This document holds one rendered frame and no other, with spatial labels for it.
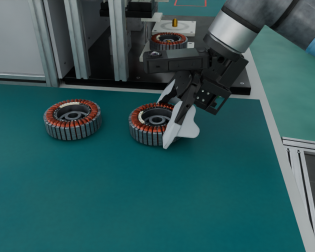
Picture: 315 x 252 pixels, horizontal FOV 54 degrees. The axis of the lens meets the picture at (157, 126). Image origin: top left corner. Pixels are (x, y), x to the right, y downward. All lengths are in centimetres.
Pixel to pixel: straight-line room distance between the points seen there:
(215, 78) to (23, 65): 50
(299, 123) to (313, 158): 67
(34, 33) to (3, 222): 46
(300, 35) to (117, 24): 39
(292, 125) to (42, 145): 177
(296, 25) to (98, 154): 39
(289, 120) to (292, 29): 170
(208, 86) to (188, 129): 9
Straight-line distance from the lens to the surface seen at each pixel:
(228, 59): 56
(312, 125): 221
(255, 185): 53
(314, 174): 147
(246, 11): 52
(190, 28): 115
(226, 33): 52
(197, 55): 54
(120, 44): 74
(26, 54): 84
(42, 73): 84
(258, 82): 86
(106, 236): 45
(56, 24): 80
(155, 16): 91
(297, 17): 53
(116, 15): 73
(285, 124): 216
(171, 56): 53
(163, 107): 63
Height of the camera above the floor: 111
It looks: 34 degrees down
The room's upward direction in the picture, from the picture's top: straight up
